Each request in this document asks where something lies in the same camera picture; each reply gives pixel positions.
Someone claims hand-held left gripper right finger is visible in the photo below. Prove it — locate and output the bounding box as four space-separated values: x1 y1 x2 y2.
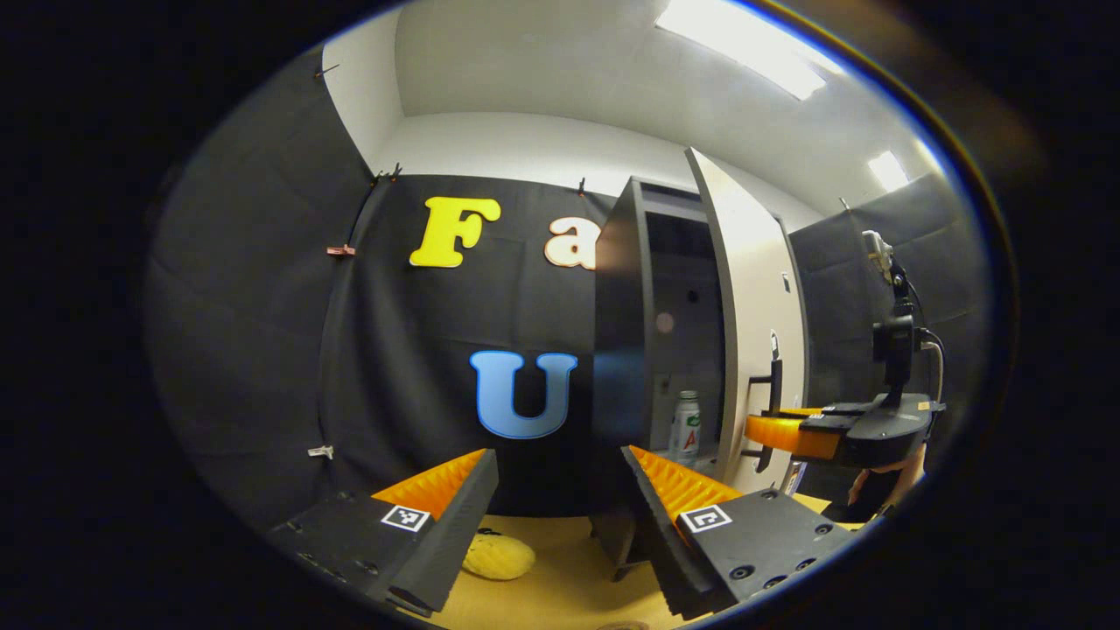
621 444 857 620

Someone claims black door handle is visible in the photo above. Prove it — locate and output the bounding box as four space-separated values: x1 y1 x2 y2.
741 331 785 474

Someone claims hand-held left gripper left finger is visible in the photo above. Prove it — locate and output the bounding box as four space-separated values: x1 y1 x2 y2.
265 448 500 615

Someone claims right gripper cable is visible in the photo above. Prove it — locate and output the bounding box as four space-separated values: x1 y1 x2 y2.
917 328 948 405

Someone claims small ceiling light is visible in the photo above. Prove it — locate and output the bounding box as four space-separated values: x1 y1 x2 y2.
867 150 910 193

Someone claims yellow bumpy round object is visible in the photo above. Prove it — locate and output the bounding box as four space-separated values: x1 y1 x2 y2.
462 534 537 582

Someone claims black backdrop cloth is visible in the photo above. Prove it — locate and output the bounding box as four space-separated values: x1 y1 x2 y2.
144 44 974 535

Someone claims beige cabinet door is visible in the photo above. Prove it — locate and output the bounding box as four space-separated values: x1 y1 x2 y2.
685 147 810 496

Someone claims white plastic bottle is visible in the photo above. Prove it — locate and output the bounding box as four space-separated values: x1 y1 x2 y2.
669 390 703 466

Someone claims grey cabinet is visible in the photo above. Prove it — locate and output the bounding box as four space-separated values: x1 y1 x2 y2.
593 175 729 571

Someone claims long ceiling light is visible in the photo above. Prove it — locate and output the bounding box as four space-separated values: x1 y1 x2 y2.
656 0 846 102

